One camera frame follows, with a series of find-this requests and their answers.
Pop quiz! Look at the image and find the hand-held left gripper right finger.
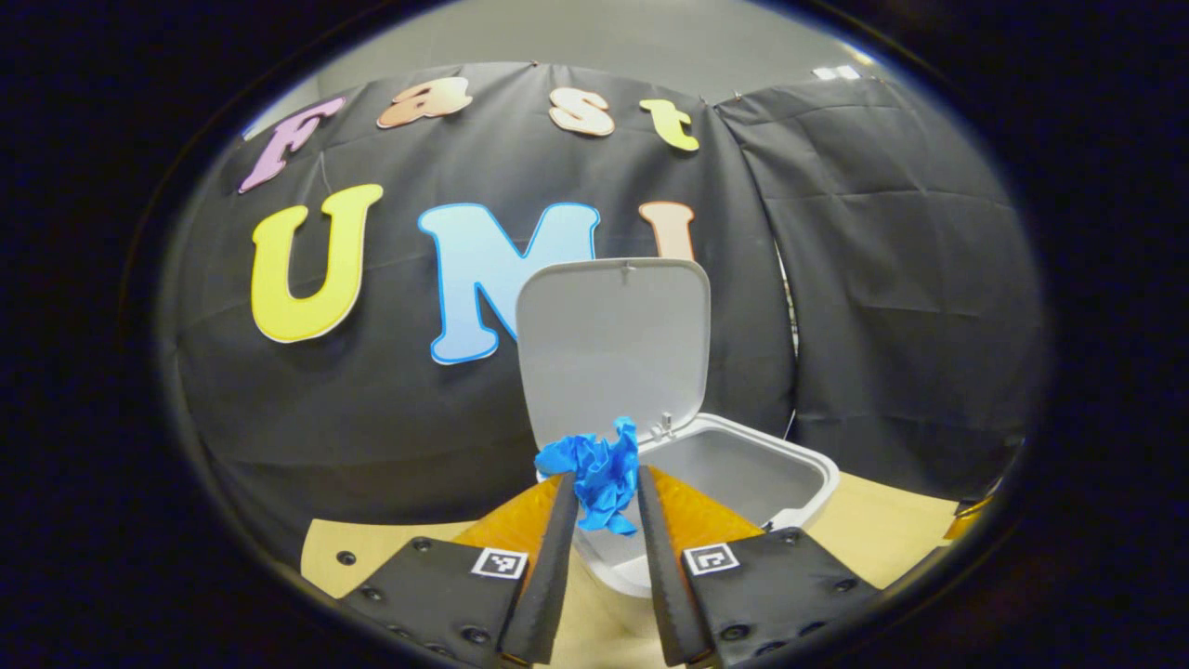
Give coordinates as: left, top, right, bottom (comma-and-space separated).
636, 465, 882, 668

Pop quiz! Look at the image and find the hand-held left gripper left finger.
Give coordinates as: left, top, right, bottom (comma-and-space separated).
339, 472, 579, 666

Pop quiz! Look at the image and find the blue paper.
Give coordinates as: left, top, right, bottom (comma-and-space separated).
535, 416, 642, 537

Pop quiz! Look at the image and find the white desktop garbage bin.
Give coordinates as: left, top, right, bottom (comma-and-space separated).
516, 257, 840, 598

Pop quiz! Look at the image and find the wooden desktop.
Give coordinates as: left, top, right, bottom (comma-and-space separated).
300, 474, 962, 669

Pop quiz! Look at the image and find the black backdrop cloth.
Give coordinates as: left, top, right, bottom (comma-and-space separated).
176, 60, 1046, 558

